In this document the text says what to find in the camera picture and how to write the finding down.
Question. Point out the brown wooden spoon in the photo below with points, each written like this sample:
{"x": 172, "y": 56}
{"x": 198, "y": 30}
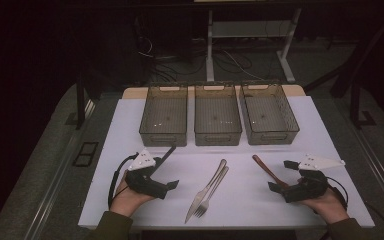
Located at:
{"x": 265, "y": 168}

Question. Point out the silver table knife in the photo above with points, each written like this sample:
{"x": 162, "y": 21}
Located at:
{"x": 201, "y": 195}

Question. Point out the white metal table frame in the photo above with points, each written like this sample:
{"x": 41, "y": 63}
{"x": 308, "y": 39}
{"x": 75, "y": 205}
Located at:
{"x": 210, "y": 50}

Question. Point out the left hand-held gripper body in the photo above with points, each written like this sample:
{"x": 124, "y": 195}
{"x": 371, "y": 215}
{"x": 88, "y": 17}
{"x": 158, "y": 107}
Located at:
{"x": 143, "y": 181}

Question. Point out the black floor socket frame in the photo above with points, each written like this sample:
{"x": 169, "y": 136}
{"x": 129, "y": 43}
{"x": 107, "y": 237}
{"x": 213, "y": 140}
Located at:
{"x": 80, "y": 160}

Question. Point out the white board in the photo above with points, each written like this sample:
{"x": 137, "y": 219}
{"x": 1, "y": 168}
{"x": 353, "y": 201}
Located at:
{"x": 246, "y": 203}

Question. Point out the silver fork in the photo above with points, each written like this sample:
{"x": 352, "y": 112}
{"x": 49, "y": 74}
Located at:
{"x": 213, "y": 190}

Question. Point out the metal floor rail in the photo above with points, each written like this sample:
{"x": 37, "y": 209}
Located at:
{"x": 380, "y": 176}
{"x": 60, "y": 176}

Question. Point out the transparent brown plastic bin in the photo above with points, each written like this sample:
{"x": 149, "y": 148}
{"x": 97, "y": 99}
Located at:
{"x": 217, "y": 113}
{"x": 165, "y": 113}
{"x": 266, "y": 111}

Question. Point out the person's left hand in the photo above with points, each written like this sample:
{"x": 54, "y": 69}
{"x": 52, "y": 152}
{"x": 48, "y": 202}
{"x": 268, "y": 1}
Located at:
{"x": 126, "y": 200}

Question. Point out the person's right hand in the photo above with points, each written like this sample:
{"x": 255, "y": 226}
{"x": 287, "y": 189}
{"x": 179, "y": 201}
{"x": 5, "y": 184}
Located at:
{"x": 330, "y": 205}

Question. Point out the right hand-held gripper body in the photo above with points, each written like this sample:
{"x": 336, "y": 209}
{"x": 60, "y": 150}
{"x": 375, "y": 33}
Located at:
{"x": 310, "y": 188}

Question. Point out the black metal stand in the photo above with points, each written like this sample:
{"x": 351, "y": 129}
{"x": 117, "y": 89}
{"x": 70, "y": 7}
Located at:
{"x": 80, "y": 106}
{"x": 355, "y": 100}

